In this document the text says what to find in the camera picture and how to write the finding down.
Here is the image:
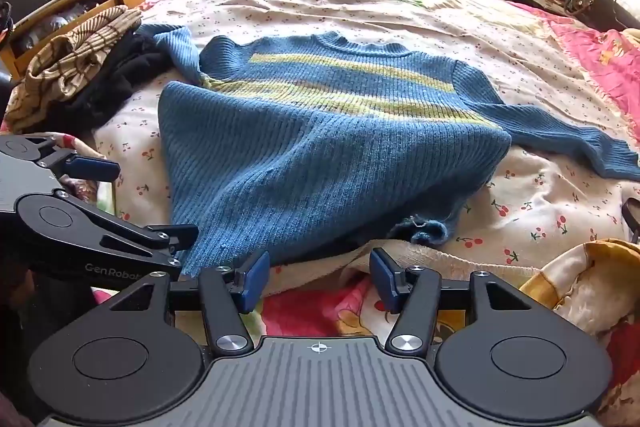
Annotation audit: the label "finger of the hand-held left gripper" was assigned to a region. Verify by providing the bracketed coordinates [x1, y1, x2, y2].
[80, 204, 200, 269]
[35, 139, 122, 182]

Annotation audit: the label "beige plaid cloth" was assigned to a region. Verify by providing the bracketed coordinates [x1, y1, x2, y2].
[5, 5, 143, 135]

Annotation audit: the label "cherry print bedsheet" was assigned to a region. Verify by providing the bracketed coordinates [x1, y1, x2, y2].
[92, 0, 640, 298]

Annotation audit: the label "yellow cartoon print blanket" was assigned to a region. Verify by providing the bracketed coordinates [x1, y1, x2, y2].
[260, 237, 640, 423]

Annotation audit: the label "black clothes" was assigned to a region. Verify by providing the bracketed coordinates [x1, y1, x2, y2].
[60, 32, 173, 128]

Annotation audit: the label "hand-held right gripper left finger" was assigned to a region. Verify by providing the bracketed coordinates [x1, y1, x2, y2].
[107, 251, 271, 357]

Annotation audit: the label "blue striped knit sweater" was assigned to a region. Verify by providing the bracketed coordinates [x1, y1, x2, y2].
[141, 23, 640, 280]

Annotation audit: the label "black strap loop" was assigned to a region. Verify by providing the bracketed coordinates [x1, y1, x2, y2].
[621, 197, 640, 244]

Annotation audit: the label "pink floral quilt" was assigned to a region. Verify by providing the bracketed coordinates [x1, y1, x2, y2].
[137, 0, 640, 128]

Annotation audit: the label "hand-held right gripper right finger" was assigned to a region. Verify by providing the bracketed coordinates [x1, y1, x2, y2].
[369, 247, 533, 354]

